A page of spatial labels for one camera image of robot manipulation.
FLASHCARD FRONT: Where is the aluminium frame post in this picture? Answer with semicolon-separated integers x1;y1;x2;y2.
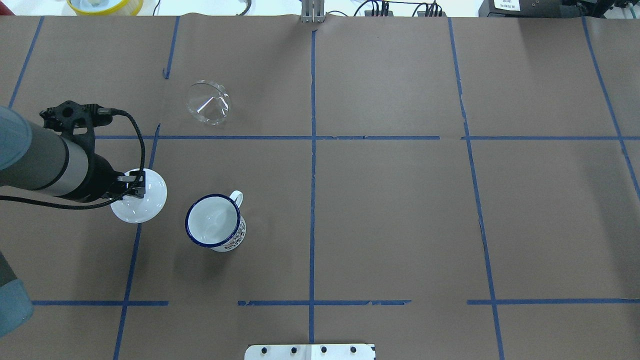
300;0;326;23

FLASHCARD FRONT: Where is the brown paper table cover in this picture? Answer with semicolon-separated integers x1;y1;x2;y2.
1;13;639;360

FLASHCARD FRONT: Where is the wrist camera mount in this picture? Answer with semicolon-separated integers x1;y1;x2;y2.
39;100;114;154

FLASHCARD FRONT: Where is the white enamel mug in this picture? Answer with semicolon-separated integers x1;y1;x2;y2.
184;190;247;253

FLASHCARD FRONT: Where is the white enamel mug lid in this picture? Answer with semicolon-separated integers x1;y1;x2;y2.
110;167;168;224

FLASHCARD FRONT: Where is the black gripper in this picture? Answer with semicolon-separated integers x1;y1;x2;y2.
80;153;146;203

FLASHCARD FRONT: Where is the black box with label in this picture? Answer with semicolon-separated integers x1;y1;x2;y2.
477;0;574;19

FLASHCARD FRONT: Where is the yellow tape roll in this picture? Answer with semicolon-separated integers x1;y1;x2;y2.
66;0;144;16

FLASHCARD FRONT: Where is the clear glass funnel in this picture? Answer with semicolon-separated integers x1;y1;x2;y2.
186;80;231;126

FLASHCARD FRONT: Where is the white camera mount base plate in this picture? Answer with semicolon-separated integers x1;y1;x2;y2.
244;343;377;360

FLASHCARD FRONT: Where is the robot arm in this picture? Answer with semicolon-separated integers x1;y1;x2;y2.
0;100;146;211

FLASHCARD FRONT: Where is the black camera cable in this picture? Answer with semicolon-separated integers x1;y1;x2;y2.
0;107;147;211

